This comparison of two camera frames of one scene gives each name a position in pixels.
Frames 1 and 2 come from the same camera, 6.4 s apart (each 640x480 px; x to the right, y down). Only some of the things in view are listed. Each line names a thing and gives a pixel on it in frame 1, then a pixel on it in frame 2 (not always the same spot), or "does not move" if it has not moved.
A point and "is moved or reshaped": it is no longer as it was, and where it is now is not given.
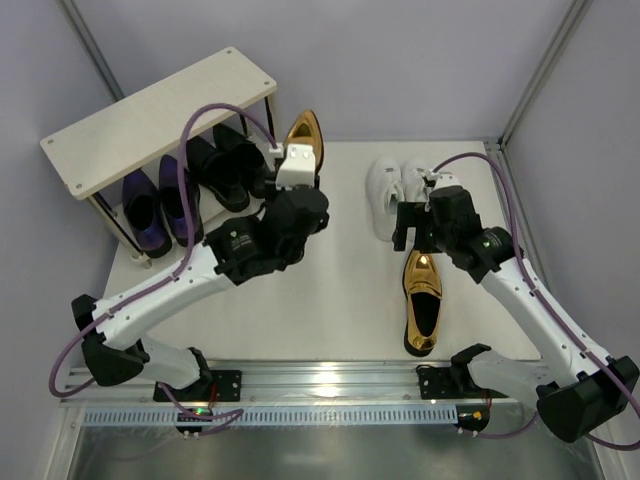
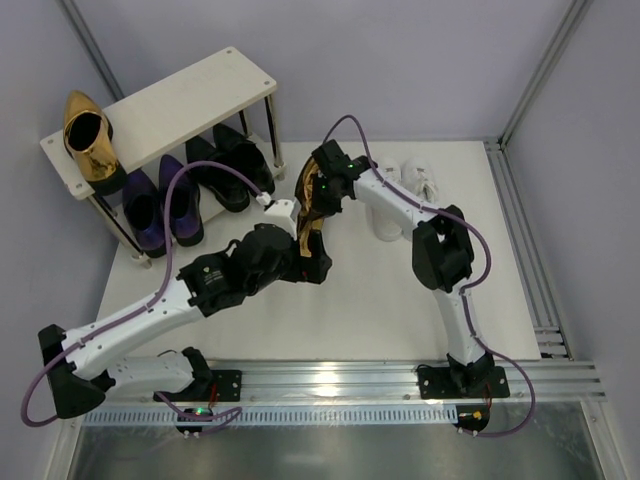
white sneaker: x=412 y=179 does not move
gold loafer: x=423 y=296 is moved or reshaped
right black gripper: x=409 y=220 → x=320 y=188
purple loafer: x=170 y=198 does not move
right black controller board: x=474 y=417 does not move
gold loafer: x=306 y=129 → x=88 y=137
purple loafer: x=144 y=215 does not move
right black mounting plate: x=443 y=382 does not move
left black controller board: x=183 y=417 does not move
